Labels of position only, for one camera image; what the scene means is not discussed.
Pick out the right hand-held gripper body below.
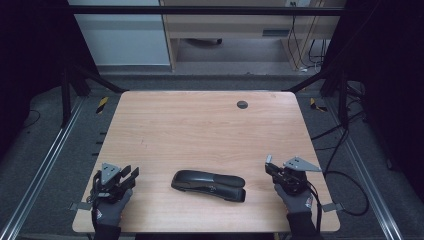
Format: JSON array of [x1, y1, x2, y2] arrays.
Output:
[[271, 156, 323, 197]]

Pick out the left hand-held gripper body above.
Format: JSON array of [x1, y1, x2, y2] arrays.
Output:
[[89, 162, 135, 205]]

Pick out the black stapler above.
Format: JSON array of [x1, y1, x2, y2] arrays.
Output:
[[170, 169, 247, 203]]

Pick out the person's left hand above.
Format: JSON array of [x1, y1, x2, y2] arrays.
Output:
[[91, 188, 134, 228]]

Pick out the person's right hand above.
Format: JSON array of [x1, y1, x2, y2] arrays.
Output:
[[273, 183, 315, 215]]

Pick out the grey tape tab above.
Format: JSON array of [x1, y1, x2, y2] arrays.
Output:
[[321, 202, 345, 214], [68, 201, 93, 212]]

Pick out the yellow black tape strip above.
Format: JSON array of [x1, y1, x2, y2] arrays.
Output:
[[309, 97, 329, 113], [96, 96, 110, 115]]

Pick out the white cabinet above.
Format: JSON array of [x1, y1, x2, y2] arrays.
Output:
[[67, 0, 172, 67]]

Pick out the dark object under desk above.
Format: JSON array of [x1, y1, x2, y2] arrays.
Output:
[[184, 37, 224, 47]]

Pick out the black curtain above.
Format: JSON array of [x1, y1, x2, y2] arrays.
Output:
[[320, 0, 424, 203], [0, 0, 100, 162]]

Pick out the light wooden desk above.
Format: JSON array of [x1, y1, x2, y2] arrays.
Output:
[[159, 0, 347, 72]]

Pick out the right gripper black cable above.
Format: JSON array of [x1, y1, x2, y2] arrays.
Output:
[[307, 184, 324, 235]]

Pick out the black floor cable loop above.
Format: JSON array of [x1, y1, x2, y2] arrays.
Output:
[[309, 109, 371, 217]]

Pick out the aluminium floor rail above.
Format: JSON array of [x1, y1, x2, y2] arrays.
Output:
[[323, 97, 405, 240], [0, 95, 87, 240]]

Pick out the black metal frame stand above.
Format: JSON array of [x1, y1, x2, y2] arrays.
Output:
[[60, 64, 127, 128], [282, 64, 350, 128]]

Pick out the thin black floor cable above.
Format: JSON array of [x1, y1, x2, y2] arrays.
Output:
[[22, 108, 42, 130]]

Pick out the hanging desk cables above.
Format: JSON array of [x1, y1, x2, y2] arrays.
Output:
[[287, 1, 330, 73]]

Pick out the black horizontal frame bar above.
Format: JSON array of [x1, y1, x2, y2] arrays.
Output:
[[68, 5, 346, 17]]

